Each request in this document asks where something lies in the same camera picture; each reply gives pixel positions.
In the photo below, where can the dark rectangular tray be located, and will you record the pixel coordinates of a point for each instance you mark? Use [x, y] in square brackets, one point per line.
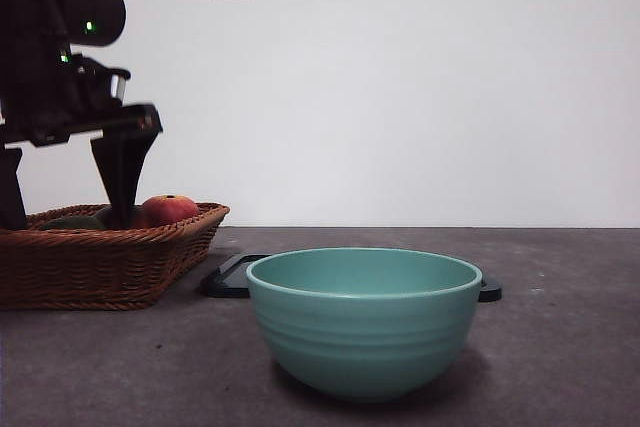
[225, 282]

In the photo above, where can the pale grey camera box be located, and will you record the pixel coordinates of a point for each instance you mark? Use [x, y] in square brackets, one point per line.
[119, 86]

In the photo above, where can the dark purple plum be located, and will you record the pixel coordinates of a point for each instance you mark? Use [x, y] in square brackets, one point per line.
[103, 217]

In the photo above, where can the brown wicker basket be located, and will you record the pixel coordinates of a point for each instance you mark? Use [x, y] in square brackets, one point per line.
[100, 267]

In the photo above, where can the green avocado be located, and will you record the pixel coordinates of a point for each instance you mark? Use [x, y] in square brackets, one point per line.
[70, 223]

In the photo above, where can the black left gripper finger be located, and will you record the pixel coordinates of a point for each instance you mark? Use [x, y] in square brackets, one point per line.
[10, 187]
[122, 172]

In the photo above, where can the teal ribbed bowl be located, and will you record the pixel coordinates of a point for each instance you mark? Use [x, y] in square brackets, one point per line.
[365, 332]

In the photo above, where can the red orange peach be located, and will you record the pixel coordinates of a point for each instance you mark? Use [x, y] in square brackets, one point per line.
[172, 209]

